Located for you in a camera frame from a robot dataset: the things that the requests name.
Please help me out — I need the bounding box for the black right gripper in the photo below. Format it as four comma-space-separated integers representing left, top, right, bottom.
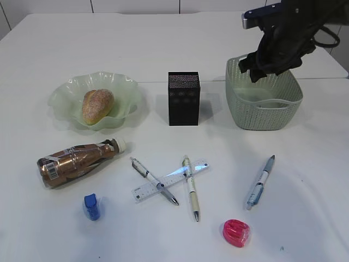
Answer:
238, 16, 318, 82

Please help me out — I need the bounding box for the sugared bread loaf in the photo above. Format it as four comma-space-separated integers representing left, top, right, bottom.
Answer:
82, 89, 115, 125

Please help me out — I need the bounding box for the brown plastic drink bottle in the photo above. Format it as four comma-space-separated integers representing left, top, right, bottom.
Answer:
37, 138, 127, 188

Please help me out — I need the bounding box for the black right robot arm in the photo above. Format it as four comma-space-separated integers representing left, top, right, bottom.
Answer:
239, 0, 348, 82

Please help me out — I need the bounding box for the green plastic woven basket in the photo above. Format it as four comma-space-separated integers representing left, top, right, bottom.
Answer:
225, 55, 303, 131

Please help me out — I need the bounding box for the black mesh pen holder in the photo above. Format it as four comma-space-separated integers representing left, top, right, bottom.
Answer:
168, 72, 201, 126

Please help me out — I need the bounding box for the light blue click pen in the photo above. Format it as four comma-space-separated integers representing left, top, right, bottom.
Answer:
246, 155, 275, 210

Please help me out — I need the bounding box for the cream white click pen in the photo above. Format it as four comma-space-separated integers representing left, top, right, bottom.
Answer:
182, 155, 200, 222

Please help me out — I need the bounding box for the white grey click pen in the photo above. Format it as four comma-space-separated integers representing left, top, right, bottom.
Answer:
130, 157, 179, 206

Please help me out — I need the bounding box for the pink pencil sharpener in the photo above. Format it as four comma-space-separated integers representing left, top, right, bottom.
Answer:
222, 219, 250, 243

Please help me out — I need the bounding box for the green wavy glass plate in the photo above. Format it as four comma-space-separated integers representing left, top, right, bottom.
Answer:
47, 71, 142, 130

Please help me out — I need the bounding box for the blue pencil sharpener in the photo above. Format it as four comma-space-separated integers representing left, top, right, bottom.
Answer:
83, 193, 100, 221

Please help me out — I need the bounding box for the clear plastic ruler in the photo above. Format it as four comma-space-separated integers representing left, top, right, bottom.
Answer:
130, 157, 210, 203

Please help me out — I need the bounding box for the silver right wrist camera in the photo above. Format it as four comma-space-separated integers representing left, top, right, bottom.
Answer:
242, 3, 282, 31

